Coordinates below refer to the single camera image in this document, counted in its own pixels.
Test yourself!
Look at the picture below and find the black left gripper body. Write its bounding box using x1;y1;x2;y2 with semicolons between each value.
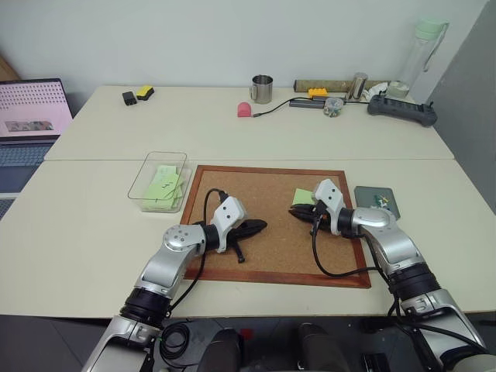
225;220;251;250

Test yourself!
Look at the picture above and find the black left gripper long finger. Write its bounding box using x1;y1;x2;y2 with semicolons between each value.
241;218;269;238

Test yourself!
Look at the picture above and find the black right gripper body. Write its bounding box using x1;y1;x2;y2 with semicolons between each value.
306;201;342;236

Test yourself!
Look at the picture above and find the green note with black marks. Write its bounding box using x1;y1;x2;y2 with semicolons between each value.
143;172;186;202

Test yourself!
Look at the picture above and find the clear plastic box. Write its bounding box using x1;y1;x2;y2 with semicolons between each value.
128;150;195;214

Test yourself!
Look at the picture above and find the brown cardboard box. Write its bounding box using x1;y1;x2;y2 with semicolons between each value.
0;53;19;81

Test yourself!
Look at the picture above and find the dark rounded shape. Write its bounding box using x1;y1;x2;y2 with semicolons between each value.
208;327;244;372
297;322;343;372

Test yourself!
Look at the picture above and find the grey usb hub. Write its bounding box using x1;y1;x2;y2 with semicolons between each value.
288;97;326;111

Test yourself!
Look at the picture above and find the stainless steel mug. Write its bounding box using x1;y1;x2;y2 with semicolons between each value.
248;74;274;104

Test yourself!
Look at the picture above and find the shiny steel cylinder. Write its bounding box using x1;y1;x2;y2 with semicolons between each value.
345;71;370;103

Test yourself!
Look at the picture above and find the crumpled white paper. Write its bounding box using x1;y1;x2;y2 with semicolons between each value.
361;86;389;103

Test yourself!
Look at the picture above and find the dark grey handheld controller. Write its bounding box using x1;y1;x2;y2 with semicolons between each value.
367;94;439;129

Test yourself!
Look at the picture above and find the clear bottle with green lid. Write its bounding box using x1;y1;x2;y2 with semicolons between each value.
400;15;451;105

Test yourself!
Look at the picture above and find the dark grey partition panel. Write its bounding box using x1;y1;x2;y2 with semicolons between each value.
425;0;496;216

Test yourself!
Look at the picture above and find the open laptop with pink screen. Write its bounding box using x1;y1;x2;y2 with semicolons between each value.
0;77;75;220

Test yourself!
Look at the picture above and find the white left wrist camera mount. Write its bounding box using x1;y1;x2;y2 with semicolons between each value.
211;195;249;255

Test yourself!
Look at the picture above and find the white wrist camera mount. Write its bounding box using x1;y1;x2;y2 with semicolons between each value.
211;195;249;255
312;178;346;213

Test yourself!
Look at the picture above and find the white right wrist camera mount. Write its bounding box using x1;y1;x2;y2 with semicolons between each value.
312;178;346;213

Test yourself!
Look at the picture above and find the cork board with wooden frame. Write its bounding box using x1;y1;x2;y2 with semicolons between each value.
181;164;373;290

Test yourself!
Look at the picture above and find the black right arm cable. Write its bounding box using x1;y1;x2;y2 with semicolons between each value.
308;211;401;317

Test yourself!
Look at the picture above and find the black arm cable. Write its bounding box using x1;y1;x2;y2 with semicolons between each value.
308;211;401;317
160;188;229;325

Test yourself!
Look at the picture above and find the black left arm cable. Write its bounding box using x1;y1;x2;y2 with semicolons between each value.
160;188;229;325

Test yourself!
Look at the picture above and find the black usb cable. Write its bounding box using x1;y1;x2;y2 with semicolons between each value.
252;97;312;119

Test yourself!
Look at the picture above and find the coiled black cable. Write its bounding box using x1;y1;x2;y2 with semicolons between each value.
160;320;191;366

